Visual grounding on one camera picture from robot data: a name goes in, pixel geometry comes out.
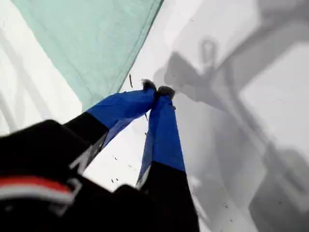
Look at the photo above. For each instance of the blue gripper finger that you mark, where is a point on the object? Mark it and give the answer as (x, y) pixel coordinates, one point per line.
(164, 145)
(120, 106)

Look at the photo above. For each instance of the pale green T-shirt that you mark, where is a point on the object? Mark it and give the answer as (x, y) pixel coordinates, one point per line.
(84, 36)

